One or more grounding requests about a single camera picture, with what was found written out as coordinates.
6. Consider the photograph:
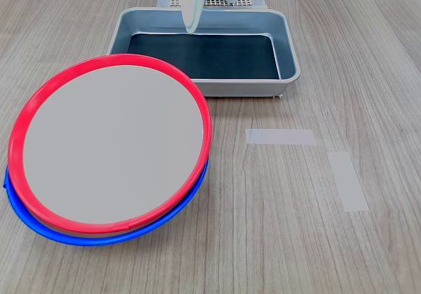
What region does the white plate with red rim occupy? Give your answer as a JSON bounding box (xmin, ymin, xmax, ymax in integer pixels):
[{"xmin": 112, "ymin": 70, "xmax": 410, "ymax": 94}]
[{"xmin": 8, "ymin": 53, "xmax": 213, "ymax": 234}]

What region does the pale tape strip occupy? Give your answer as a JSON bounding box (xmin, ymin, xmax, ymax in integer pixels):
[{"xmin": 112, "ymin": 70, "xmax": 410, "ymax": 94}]
[
  {"xmin": 327, "ymin": 151, "xmax": 371, "ymax": 212},
  {"xmin": 245, "ymin": 128, "xmax": 317, "ymax": 146}
]

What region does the steel tray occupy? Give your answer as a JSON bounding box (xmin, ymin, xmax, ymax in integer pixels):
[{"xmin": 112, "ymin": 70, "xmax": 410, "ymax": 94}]
[{"xmin": 107, "ymin": 7, "xmax": 302, "ymax": 98}]

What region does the white plate with blue rim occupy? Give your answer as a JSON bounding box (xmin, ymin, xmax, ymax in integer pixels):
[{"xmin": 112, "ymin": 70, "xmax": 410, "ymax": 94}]
[{"xmin": 3, "ymin": 157, "xmax": 211, "ymax": 247}]

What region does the black mat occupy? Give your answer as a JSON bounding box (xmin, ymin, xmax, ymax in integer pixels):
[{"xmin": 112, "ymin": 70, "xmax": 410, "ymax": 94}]
[{"xmin": 126, "ymin": 32, "xmax": 281, "ymax": 80}]

